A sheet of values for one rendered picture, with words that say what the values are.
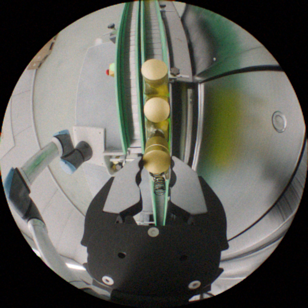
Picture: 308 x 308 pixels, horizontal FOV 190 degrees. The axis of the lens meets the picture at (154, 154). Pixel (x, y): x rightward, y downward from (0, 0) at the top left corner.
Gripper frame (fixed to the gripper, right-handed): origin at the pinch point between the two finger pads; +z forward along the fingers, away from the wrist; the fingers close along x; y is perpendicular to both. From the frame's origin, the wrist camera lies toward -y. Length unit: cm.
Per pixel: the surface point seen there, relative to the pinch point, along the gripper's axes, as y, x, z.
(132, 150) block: 13.8, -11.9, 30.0
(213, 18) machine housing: -36.3, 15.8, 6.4
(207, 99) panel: -8.4, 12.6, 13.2
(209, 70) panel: -15.5, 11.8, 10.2
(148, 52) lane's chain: -31.4, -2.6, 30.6
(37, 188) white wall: 130, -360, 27
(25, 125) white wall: -56, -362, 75
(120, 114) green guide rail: -3.7, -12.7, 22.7
